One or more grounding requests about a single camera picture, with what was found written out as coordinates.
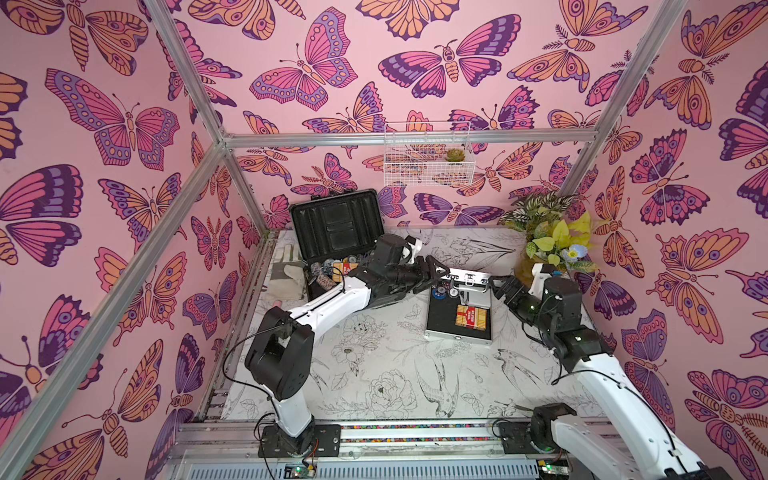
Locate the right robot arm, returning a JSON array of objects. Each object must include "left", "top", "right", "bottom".
[{"left": 489, "top": 274, "right": 729, "bottom": 479}]

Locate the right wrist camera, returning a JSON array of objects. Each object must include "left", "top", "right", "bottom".
[{"left": 528, "top": 263, "right": 557, "bottom": 300}]

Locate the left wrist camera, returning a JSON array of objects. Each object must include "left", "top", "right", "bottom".
[{"left": 373, "top": 233, "right": 424, "bottom": 266}]

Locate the white wire basket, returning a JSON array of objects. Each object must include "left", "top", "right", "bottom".
[{"left": 381, "top": 122, "right": 476, "bottom": 188}]

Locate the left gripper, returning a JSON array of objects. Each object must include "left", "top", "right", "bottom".
[{"left": 385, "top": 258, "right": 451, "bottom": 296}]

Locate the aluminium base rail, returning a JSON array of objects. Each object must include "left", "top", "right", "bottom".
[{"left": 161, "top": 418, "right": 679, "bottom": 480}]

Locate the large black poker case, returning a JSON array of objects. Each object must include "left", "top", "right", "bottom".
[{"left": 289, "top": 189, "right": 385, "bottom": 300}]

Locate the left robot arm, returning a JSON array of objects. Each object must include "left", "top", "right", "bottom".
[{"left": 244, "top": 255, "right": 450, "bottom": 456}]

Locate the orange playing card box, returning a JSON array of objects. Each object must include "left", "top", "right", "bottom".
[{"left": 331, "top": 262, "right": 359, "bottom": 282}]

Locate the potted green plant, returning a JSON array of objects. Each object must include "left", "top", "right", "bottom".
[{"left": 499, "top": 192, "right": 597, "bottom": 287}]

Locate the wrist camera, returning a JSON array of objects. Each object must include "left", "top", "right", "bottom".
[
  {"left": 373, "top": 233, "right": 424, "bottom": 266},
  {"left": 528, "top": 263, "right": 557, "bottom": 300}
]

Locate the orange card box small case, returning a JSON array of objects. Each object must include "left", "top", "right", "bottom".
[{"left": 455, "top": 305, "right": 490, "bottom": 331}]

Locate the beige work glove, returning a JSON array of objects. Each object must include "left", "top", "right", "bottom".
[{"left": 266, "top": 243, "right": 306, "bottom": 301}]

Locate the small succulent in basket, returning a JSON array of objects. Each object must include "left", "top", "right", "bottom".
[{"left": 444, "top": 148, "right": 466, "bottom": 163}]

